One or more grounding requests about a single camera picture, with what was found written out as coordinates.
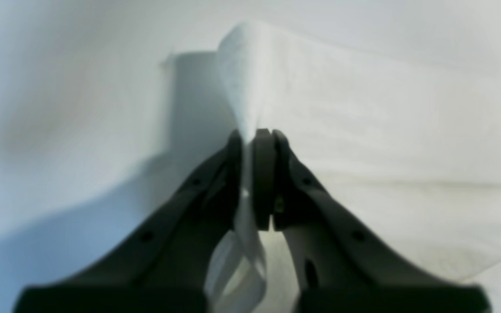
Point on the white printed T-shirt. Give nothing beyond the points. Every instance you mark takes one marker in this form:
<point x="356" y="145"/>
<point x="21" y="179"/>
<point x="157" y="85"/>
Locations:
<point x="413" y="149"/>

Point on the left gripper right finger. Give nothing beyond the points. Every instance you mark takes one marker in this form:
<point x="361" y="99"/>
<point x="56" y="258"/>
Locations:
<point x="340" y="264"/>

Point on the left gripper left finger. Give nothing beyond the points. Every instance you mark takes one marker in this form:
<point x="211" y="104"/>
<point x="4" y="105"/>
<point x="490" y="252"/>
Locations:
<point x="161" y="266"/>

